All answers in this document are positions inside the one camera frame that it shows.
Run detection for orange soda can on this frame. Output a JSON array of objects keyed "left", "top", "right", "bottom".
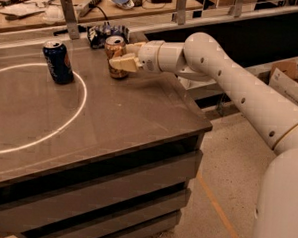
[{"left": 105, "top": 35, "right": 128, "bottom": 79}]

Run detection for blue white small device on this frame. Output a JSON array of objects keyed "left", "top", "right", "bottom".
[{"left": 112, "top": 0, "right": 135, "bottom": 10}]

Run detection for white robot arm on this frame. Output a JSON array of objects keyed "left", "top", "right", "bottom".
[{"left": 109, "top": 32, "right": 298, "bottom": 238}]

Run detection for white papers on desk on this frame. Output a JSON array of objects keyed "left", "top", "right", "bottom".
[{"left": 0, "top": 3, "right": 46, "bottom": 16}]

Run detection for metal rail post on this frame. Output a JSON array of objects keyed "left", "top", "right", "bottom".
[{"left": 174, "top": 0, "right": 186, "bottom": 25}]

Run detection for blue chip bag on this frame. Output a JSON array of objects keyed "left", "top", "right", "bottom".
[{"left": 86, "top": 22, "right": 130, "bottom": 49}]

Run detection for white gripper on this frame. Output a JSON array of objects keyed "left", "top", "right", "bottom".
[{"left": 109, "top": 40, "right": 164, "bottom": 73}]

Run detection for blue soda can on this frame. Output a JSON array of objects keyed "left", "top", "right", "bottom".
[{"left": 42, "top": 40, "right": 74, "bottom": 85}]

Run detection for grey drawer cabinet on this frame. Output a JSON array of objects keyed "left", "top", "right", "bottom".
[{"left": 0, "top": 123, "right": 205, "bottom": 238}]

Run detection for cardboard box with label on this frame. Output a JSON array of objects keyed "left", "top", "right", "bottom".
[{"left": 269, "top": 59, "right": 298, "bottom": 106}]

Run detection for grey power strip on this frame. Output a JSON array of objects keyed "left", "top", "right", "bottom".
[{"left": 76, "top": 0, "right": 102, "bottom": 17}]

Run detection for metal bracket post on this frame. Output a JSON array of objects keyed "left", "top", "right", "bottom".
[{"left": 60, "top": 0, "right": 79, "bottom": 40}]

